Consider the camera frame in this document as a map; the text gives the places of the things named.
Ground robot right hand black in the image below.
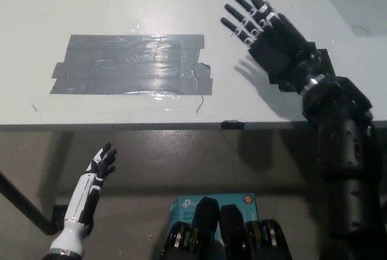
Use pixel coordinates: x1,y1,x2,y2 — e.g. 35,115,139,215
220,0,327,95

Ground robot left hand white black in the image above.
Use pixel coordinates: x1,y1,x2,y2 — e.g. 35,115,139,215
62,142,118,236

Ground black robot legs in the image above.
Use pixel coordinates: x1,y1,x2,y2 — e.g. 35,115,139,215
158,196,293,260

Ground black tape patch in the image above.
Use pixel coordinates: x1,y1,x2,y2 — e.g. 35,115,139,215
307,41,336,76

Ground black table leg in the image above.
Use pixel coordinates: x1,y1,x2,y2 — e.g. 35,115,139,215
0,171,57,236

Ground teal router box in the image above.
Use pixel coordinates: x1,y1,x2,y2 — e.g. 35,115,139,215
169,192,259,239

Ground black table leg bracket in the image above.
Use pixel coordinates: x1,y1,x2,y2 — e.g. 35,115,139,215
51,204,69,231

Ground grey duct tape patch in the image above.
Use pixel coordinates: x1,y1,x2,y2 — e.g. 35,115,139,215
50,33,214,96

